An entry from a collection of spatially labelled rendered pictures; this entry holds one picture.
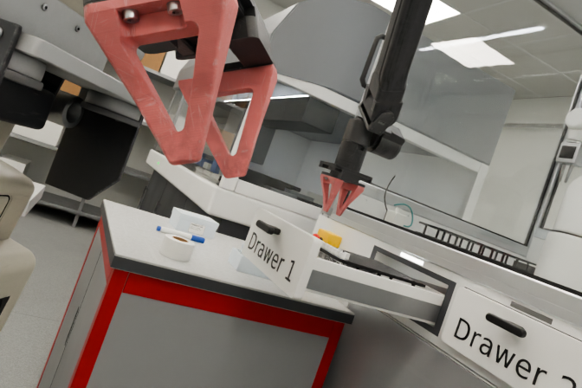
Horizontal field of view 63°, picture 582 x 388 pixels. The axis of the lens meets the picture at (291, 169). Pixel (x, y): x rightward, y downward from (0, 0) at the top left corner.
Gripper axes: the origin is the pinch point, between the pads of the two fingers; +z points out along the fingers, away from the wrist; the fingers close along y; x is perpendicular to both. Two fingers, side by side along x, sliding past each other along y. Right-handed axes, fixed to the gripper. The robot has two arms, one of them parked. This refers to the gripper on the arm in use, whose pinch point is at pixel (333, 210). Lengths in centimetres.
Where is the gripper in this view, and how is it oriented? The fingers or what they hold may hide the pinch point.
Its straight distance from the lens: 101.4
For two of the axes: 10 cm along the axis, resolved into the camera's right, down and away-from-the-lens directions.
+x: -4.1, -1.2, 9.1
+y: 8.6, 3.0, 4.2
